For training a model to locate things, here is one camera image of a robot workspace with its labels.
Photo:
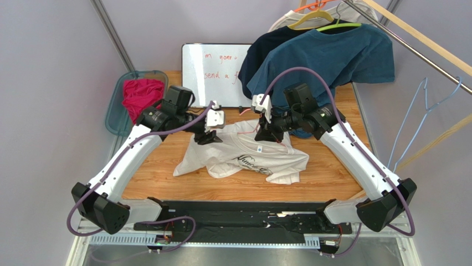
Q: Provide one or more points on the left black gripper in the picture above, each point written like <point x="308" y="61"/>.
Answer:
<point x="202" y="139"/>

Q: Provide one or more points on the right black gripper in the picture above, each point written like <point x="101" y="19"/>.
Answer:
<point x="266" y="131"/>

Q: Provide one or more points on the white floral print t-shirt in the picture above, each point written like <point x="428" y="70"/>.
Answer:
<point x="280" y="165"/>

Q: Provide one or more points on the pink wire hanger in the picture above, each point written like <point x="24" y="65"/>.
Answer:
<point x="256" y="127"/>

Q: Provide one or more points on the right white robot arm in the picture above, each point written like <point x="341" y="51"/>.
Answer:
<point x="387" y="195"/>

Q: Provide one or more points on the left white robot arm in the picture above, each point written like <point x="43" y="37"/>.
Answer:
<point x="100" y="200"/>

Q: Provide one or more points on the teal blue hanging t-shirt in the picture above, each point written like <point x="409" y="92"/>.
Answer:
<point x="359" y="55"/>

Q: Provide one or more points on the green plastic hanger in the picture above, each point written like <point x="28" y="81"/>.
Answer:
<point x="337" y="26"/>

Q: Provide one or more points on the yellow plastic hanger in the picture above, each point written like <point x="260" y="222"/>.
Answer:
<point x="312" y="15"/>

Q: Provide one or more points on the orange plastic hanger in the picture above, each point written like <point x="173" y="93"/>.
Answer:
<point x="315" y="5"/>

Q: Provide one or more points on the beige hanging t-shirt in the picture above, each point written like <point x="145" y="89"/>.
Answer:
<point x="342" y="11"/>

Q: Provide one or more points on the white whiteboard with red writing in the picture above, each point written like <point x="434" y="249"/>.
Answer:
<point x="211" y="72"/>

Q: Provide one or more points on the magenta crumpled cloth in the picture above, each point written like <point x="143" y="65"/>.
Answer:
<point x="139" y="94"/>

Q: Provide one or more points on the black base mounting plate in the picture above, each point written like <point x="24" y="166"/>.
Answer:
<point x="245" y="222"/>

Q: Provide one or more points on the translucent teal plastic basket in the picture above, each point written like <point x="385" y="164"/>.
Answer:
<point x="117" y="120"/>

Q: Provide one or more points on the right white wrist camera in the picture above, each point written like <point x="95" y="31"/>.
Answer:
<point x="261" y="104"/>

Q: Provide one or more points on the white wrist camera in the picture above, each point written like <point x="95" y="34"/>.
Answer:
<point x="215" y="117"/>
<point x="261" y="104"/>

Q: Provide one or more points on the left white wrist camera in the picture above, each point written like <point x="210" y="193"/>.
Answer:
<point x="215" y="117"/>

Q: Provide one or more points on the metal clothes rail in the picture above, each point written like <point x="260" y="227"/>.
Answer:
<point x="442" y="52"/>

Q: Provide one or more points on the aluminium rail frame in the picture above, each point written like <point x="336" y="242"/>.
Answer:
<point x="326" y="246"/>

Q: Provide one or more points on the wooden rack frame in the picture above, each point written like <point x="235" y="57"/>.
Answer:
<point x="420" y="125"/>

